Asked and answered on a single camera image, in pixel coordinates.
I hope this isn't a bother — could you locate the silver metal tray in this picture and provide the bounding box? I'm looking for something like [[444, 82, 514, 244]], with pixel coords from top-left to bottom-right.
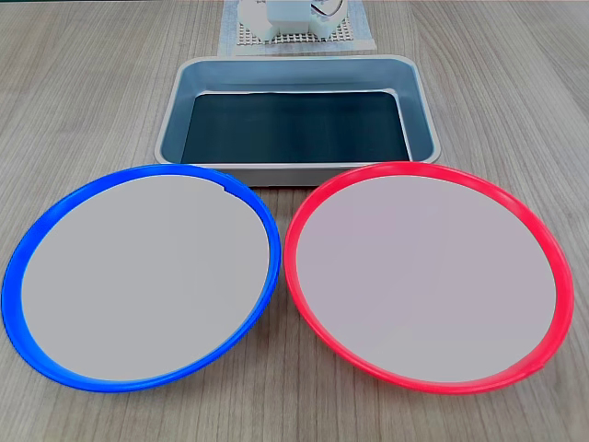
[[154, 54, 442, 188]]

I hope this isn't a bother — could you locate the black tray liner mat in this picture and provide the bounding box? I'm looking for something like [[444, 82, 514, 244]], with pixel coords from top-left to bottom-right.
[[180, 90, 412, 165]]

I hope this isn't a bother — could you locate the red-rimmed white dish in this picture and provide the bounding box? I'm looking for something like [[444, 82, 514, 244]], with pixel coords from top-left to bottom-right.
[[283, 160, 576, 396]]

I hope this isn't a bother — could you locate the blue-rimmed white dish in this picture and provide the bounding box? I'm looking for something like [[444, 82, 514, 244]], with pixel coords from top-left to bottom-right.
[[0, 163, 283, 394]]

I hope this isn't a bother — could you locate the white mesh mat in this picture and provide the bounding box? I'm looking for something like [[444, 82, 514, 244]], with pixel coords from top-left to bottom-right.
[[235, 17, 356, 47]]

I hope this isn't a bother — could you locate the translucent plastic sheet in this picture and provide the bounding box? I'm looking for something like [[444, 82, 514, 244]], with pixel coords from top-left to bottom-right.
[[219, 0, 378, 57]]

